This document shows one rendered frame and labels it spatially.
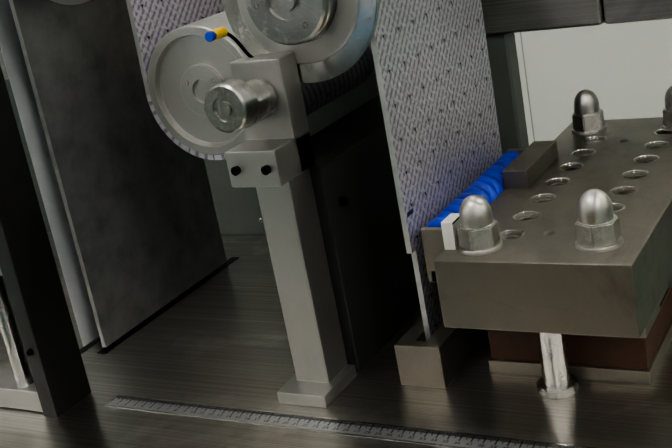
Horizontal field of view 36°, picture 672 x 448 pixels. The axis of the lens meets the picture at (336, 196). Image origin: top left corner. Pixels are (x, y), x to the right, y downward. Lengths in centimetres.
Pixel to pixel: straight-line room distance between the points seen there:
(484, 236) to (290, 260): 17
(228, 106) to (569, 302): 31
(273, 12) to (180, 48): 13
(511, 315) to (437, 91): 23
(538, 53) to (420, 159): 277
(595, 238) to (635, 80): 279
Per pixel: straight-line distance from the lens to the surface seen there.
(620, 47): 359
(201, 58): 95
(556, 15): 115
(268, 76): 87
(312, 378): 96
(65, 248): 116
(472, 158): 103
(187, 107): 98
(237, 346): 109
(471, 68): 103
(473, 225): 85
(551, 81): 368
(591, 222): 82
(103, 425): 101
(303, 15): 85
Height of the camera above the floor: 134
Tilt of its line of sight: 17 degrees down
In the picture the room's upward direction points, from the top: 11 degrees counter-clockwise
